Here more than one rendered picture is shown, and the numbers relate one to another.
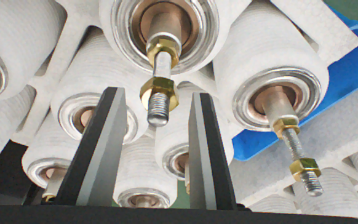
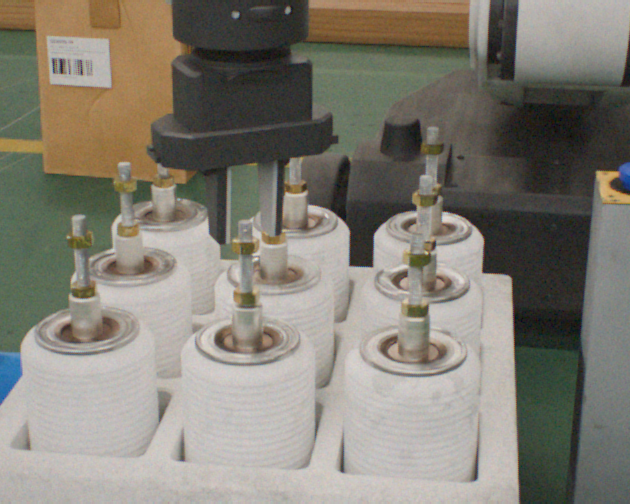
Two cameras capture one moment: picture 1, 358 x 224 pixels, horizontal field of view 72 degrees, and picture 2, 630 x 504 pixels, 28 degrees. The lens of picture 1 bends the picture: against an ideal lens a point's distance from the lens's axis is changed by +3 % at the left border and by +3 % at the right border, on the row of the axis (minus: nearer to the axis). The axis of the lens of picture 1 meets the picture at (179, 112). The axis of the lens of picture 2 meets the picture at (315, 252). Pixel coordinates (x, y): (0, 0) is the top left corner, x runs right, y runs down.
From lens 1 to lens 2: 0.77 m
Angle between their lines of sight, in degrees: 33
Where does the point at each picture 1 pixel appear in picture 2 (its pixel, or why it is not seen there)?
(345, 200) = not seen: outside the picture
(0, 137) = (378, 247)
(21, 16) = not seen: hidden behind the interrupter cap
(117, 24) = (291, 331)
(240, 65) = (148, 349)
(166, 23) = (251, 326)
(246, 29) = (140, 416)
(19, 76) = (366, 290)
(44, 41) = not seen: hidden behind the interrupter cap
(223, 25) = (195, 356)
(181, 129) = (169, 298)
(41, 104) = (357, 312)
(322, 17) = (42, 464)
